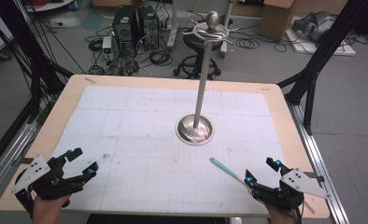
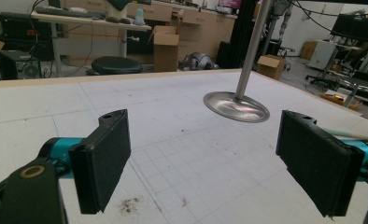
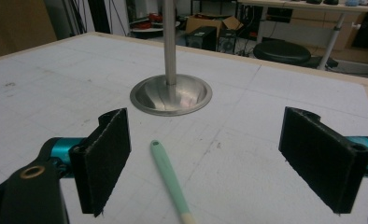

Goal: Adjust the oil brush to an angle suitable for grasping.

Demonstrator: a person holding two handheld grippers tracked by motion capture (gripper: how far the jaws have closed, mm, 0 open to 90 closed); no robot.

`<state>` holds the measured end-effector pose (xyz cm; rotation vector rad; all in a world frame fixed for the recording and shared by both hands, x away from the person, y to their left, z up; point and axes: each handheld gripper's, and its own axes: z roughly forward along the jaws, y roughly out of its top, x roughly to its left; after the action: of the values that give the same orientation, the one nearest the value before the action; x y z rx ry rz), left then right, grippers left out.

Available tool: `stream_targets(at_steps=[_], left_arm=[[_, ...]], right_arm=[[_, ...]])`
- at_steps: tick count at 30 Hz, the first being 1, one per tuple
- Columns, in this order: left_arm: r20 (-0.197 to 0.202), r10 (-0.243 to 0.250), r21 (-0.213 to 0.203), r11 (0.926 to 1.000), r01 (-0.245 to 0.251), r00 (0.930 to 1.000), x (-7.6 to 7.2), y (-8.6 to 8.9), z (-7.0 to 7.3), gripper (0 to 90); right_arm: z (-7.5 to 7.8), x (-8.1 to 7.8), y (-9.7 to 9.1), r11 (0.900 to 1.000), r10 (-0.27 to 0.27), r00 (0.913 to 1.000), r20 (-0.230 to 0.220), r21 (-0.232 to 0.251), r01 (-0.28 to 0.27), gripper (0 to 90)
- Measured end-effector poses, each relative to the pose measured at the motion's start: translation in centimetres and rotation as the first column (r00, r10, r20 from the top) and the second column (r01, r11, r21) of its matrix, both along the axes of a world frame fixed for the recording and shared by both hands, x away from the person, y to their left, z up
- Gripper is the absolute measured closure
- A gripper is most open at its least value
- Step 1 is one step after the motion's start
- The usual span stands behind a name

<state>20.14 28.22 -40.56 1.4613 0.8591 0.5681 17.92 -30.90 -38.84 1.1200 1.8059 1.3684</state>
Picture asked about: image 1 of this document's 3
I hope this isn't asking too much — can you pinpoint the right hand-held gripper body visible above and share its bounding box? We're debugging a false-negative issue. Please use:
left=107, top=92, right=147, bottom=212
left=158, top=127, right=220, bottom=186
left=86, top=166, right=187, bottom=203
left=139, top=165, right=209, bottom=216
left=252, top=168, right=333, bottom=213

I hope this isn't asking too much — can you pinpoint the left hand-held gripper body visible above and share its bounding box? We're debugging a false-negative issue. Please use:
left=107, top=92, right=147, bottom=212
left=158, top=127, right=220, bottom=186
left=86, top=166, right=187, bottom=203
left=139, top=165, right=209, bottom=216
left=10, top=154, right=87, bottom=217

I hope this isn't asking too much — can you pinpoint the teal handled utensil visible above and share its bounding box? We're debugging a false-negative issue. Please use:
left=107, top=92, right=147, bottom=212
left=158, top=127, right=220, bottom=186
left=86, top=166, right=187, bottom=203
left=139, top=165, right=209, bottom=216
left=209, top=157, right=317, bottom=216

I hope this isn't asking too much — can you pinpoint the person's right hand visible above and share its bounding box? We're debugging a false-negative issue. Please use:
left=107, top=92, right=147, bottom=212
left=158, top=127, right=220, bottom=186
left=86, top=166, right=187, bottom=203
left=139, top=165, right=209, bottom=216
left=265, top=203, right=299, bottom=224

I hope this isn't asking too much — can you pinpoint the person's left hand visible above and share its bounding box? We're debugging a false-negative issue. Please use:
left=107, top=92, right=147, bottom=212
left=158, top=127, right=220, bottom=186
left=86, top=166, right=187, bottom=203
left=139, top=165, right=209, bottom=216
left=32, top=193, right=72, bottom=224

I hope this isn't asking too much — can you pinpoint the white grid mat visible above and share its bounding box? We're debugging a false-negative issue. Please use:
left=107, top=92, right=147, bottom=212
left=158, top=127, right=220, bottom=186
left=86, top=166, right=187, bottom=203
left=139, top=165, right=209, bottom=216
left=50, top=85, right=287, bottom=217

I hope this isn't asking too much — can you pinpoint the small white power unit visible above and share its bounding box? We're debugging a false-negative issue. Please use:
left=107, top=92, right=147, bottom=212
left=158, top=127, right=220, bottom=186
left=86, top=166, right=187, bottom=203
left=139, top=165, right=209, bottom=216
left=101, top=35, right=115, bottom=63

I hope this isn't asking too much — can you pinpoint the metal utensil stand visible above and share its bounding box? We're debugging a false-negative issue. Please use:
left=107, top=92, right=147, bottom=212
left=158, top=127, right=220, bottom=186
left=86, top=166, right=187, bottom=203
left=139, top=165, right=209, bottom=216
left=175, top=10, right=240, bottom=147

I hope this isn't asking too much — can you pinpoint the black rolling stool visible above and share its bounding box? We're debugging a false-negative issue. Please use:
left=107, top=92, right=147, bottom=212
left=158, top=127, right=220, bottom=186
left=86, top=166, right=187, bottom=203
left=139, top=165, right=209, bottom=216
left=172, top=31, right=234, bottom=80

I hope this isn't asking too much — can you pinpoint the white floor board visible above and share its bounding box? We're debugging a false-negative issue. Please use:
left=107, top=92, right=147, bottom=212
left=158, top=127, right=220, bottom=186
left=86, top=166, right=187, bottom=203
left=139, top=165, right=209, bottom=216
left=284, top=29, right=358, bottom=57

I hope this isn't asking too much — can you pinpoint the black computer tower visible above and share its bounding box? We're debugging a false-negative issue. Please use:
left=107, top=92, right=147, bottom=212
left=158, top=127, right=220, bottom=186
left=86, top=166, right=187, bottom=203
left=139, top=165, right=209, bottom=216
left=137, top=4, right=160, bottom=51
left=111, top=5, right=140, bottom=44

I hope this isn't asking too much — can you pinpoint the cardboard box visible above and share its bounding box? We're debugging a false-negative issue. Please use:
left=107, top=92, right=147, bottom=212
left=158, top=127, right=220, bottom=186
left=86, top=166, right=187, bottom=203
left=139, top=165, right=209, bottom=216
left=261, top=0, right=297, bottom=42

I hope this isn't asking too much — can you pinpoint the white stand pole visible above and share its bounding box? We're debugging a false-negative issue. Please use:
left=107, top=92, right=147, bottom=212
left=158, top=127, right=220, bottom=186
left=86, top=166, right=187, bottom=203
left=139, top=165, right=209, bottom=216
left=219, top=0, right=235, bottom=59
left=166, top=0, right=179, bottom=49

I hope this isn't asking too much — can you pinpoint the grey bag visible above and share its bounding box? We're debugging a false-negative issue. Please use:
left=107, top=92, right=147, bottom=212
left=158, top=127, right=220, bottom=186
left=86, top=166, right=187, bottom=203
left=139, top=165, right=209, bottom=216
left=291, top=11, right=338, bottom=44

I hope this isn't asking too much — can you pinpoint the aluminium rail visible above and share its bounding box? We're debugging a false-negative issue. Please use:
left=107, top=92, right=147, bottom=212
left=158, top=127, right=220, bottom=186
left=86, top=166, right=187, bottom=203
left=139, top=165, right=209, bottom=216
left=286, top=100, right=350, bottom=224
left=0, top=119, right=40, bottom=203

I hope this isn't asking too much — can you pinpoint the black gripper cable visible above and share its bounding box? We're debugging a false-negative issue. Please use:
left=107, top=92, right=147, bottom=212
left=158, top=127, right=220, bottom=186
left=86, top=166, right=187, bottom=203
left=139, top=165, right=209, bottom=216
left=292, top=201, right=305, bottom=224

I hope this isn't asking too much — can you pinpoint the coiled black cable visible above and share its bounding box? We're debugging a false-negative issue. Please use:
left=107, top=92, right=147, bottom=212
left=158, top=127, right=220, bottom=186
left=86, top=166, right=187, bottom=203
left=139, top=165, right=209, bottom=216
left=234, top=36, right=261, bottom=50
left=149, top=50, right=174, bottom=67

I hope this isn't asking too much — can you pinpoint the black frame strut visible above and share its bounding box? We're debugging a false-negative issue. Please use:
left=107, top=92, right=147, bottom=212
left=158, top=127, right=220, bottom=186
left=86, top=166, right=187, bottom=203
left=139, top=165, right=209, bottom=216
left=0, top=0, right=75, bottom=125
left=276, top=0, right=368, bottom=135

